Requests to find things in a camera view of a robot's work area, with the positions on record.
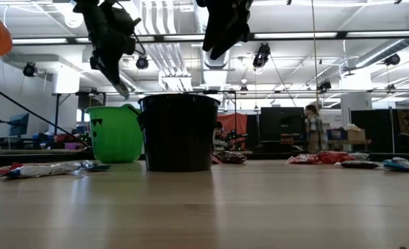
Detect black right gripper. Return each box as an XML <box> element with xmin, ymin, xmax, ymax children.
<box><xmin>196</xmin><ymin>0</ymin><xmax>254</xmax><ymax>61</ymax></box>

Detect black background rack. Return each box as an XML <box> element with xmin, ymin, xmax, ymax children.
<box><xmin>51</xmin><ymin>90</ymin><xmax>107</xmax><ymax>139</ymax></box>

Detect orange cloth panel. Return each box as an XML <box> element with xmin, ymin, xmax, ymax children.
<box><xmin>216</xmin><ymin>113</ymin><xmax>249</xmax><ymax>139</ymax></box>

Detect black office chair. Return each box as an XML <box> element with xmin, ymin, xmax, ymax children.
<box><xmin>396</xmin><ymin>133</ymin><xmax>409</xmax><ymax>154</ymax></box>

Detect black beam with light strips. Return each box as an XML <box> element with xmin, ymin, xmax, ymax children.
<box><xmin>0</xmin><ymin>30</ymin><xmax>409</xmax><ymax>46</ymax></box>

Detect large black cabinet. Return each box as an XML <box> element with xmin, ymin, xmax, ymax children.
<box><xmin>259</xmin><ymin>107</ymin><xmax>307</xmax><ymax>153</ymax></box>

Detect blue storage bin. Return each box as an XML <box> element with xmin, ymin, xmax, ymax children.
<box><xmin>327</xmin><ymin>128</ymin><xmax>347</xmax><ymax>141</ymax></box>

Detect silver ventilation duct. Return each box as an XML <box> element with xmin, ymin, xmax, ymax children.
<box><xmin>354</xmin><ymin>37</ymin><xmax>409</xmax><ymax>68</ymax></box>

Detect computer monitor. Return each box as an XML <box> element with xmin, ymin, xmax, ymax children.
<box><xmin>8</xmin><ymin>112</ymin><xmax>30</xmax><ymax>138</ymax></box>

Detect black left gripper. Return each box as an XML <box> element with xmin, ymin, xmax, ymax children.
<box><xmin>86</xmin><ymin>1</ymin><xmax>142</xmax><ymax>93</ymax></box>

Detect black partition wall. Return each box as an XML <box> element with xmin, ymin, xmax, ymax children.
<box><xmin>350</xmin><ymin>109</ymin><xmax>399</xmax><ymax>154</ymax></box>

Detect green plastic bucket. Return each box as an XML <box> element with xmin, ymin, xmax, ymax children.
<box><xmin>84</xmin><ymin>103</ymin><xmax>145</xmax><ymax>165</ymax></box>

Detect person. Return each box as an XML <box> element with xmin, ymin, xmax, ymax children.
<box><xmin>303</xmin><ymin>103</ymin><xmax>330</xmax><ymax>153</ymax></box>
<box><xmin>213</xmin><ymin>120</ymin><xmax>226</xmax><ymax>153</ymax></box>

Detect cardboard box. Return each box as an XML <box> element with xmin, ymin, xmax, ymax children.
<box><xmin>345</xmin><ymin>127</ymin><xmax>367</xmax><ymax>142</ymax></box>

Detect ribbed grey ceiling duct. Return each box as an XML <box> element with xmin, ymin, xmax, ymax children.
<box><xmin>200</xmin><ymin>48</ymin><xmax>233</xmax><ymax>70</ymax></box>

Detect wooden background table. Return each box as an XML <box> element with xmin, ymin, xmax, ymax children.
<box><xmin>327</xmin><ymin>138</ymin><xmax>372</xmax><ymax>153</ymax></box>

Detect brown Snickers candy bar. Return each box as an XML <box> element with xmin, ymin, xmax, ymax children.
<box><xmin>339</xmin><ymin>160</ymin><xmax>381</xmax><ymax>170</ymax></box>
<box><xmin>213</xmin><ymin>151</ymin><xmax>247</xmax><ymax>165</ymax></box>

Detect black plastic bucket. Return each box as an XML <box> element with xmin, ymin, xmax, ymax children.
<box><xmin>136</xmin><ymin>93</ymin><xmax>222</xmax><ymax>173</ymax></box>

